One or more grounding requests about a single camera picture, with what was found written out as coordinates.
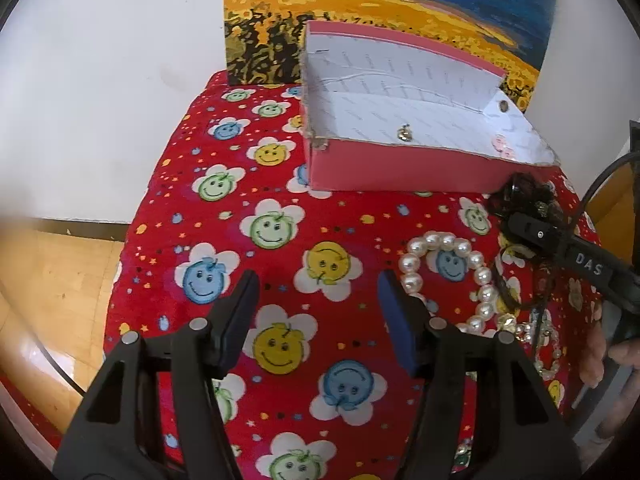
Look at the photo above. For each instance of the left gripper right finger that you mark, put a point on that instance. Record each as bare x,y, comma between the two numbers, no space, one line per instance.
518,432

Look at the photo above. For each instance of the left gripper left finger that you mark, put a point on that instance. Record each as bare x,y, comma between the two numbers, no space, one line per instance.
151,411

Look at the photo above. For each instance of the small pearl green brooch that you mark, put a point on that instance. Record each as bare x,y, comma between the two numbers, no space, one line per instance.
463,455

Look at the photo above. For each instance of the black feather hair accessory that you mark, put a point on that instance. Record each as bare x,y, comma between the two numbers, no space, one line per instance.
523,194

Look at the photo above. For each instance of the pink hair clip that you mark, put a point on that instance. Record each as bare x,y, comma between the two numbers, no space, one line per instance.
502,147

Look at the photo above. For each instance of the right hand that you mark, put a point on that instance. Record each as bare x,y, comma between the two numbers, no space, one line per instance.
592,369

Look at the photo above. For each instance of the red smiley flower cloth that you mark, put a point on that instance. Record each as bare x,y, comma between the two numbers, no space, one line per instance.
317,392

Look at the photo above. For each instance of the pink cardboard box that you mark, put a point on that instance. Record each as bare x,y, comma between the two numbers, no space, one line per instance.
361,83

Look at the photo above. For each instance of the sunflower field painting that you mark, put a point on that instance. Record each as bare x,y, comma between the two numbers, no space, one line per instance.
263,37

